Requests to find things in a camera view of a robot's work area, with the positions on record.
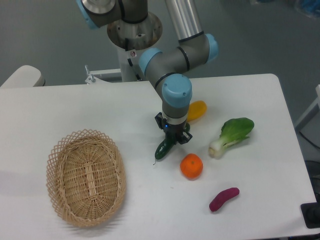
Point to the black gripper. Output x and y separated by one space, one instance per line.
174 131

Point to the green cucumber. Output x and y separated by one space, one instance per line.
166 145

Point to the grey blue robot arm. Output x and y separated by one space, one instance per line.
164 70

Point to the orange tangerine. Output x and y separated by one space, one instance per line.
191 166

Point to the green bok choy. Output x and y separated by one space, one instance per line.
233 131

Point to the purple sweet potato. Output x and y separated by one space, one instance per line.
222 197

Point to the woven wicker basket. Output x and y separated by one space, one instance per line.
86 178

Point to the white chair armrest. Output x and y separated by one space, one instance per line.
25 76

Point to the black device at table edge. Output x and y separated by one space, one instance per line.
311 214

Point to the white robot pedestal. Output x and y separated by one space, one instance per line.
130 41

